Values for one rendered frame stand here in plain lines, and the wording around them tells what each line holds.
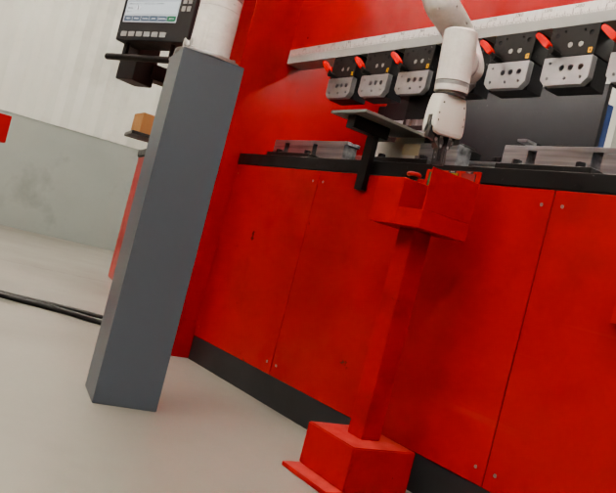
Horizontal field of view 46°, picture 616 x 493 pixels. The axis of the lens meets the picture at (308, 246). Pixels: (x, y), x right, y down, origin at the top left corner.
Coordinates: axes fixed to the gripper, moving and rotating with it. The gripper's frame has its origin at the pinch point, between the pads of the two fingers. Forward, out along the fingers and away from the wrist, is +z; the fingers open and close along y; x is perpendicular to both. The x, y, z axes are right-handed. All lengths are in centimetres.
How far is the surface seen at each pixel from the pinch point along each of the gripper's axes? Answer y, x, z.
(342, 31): -31, -101, -53
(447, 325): -15.5, -2.2, 41.7
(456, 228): -5.5, 4.8, 16.5
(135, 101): -168, -751, -88
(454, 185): -2.2, 4.8, 6.4
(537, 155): -32.0, 2.6, -7.0
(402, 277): 2.6, -2.3, 30.8
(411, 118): -33, -54, -18
